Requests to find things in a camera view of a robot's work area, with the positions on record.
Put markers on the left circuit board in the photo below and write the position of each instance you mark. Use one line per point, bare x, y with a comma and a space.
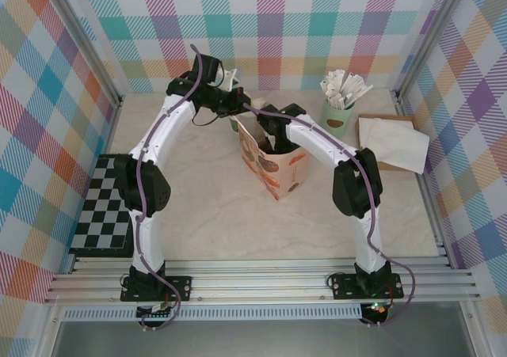
156, 311

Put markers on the black and white chessboard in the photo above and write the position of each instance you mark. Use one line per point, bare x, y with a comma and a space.
103, 214

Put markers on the aluminium frame post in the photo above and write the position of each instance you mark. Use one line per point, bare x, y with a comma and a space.
79, 36
428, 44

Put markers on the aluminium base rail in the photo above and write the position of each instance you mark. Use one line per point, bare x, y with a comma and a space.
257, 282

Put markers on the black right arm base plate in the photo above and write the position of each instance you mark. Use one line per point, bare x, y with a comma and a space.
344, 285

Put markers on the circuit board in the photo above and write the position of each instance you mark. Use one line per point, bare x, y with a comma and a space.
376, 307
156, 311

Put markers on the donut print paper bag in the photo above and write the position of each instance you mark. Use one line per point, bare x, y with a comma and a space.
285, 175

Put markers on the white napkins on tray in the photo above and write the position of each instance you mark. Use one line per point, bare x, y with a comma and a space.
396, 167

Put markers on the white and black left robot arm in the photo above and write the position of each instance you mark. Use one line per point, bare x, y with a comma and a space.
166, 127

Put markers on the white paper napkin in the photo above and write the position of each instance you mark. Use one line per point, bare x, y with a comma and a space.
380, 124
404, 147

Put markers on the green paper coffee cup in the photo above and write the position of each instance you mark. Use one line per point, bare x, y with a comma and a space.
233, 125

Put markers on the white paper stick packet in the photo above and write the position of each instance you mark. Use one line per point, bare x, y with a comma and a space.
352, 88
338, 80
328, 92
362, 93

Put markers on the aluminium left frame post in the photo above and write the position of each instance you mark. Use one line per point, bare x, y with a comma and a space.
79, 36

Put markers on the mint green holder cup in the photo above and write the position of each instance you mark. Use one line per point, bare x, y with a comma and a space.
330, 115

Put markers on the right circuit board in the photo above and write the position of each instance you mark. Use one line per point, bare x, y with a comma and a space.
376, 307

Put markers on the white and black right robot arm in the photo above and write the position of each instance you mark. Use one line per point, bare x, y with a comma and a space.
317, 139

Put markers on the aluminium right frame post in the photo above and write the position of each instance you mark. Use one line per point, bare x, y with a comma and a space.
428, 44

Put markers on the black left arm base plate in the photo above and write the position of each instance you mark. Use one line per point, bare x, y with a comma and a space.
180, 287

